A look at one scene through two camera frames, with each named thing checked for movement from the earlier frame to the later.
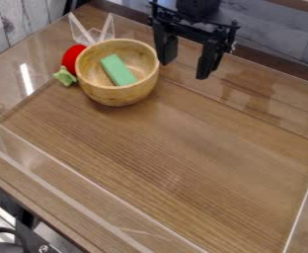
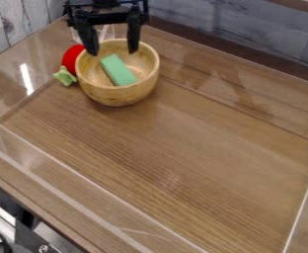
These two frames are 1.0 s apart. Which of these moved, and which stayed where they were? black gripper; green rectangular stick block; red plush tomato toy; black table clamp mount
Moved: black gripper
Stayed: red plush tomato toy; black table clamp mount; green rectangular stick block
